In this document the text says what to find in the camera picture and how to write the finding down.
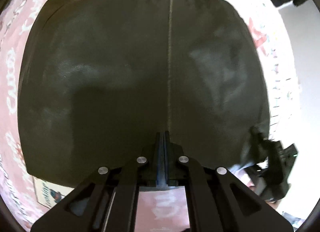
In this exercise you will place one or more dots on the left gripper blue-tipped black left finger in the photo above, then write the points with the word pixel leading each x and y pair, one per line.
pixel 107 200

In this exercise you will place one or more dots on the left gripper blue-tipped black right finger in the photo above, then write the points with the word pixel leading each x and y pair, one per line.
pixel 216 199

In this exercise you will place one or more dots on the black leather jacket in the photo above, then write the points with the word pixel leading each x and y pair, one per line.
pixel 100 78

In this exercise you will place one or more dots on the pink printed blanket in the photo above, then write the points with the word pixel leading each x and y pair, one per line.
pixel 27 197

